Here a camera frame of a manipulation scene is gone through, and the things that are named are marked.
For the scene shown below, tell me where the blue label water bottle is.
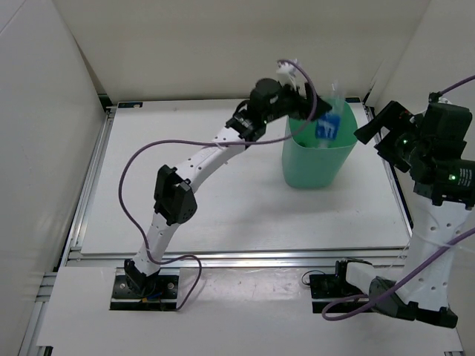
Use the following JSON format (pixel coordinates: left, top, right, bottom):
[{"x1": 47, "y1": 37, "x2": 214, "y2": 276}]
[{"x1": 315, "y1": 79, "x2": 345, "y2": 148}]

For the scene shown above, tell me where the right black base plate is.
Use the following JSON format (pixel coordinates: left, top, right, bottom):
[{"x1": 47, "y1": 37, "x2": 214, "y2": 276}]
[{"x1": 301, "y1": 269, "x2": 363, "y2": 314}]

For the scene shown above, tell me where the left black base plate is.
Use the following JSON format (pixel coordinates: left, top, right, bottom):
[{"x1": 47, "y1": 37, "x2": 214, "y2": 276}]
[{"x1": 109, "y1": 269, "x2": 180, "y2": 312}]

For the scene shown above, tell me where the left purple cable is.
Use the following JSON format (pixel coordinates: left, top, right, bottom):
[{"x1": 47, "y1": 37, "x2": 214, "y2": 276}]
[{"x1": 118, "y1": 59, "x2": 320, "y2": 312}]

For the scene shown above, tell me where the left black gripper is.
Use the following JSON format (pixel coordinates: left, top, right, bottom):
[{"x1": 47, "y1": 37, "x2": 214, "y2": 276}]
[{"x1": 261, "y1": 77, "x2": 330, "y2": 123}]

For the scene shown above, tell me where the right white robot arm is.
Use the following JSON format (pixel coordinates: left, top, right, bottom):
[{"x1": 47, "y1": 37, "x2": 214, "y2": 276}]
[{"x1": 333, "y1": 101, "x2": 474, "y2": 329}]

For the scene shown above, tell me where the green plastic bin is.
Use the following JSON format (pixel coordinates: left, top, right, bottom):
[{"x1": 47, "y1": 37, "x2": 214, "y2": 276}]
[{"x1": 281, "y1": 101, "x2": 358, "y2": 188}]

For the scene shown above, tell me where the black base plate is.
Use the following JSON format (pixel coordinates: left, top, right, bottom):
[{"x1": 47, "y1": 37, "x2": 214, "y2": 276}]
[
  {"x1": 301, "y1": 269, "x2": 363, "y2": 314},
  {"x1": 109, "y1": 269, "x2": 180, "y2": 312}
]

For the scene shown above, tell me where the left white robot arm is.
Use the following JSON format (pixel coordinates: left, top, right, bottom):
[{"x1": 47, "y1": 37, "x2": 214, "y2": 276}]
[{"x1": 125, "y1": 79, "x2": 332, "y2": 297}]

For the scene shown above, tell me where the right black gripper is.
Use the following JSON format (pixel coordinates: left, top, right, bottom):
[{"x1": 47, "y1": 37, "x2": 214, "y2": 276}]
[{"x1": 354, "y1": 101, "x2": 429, "y2": 173}]

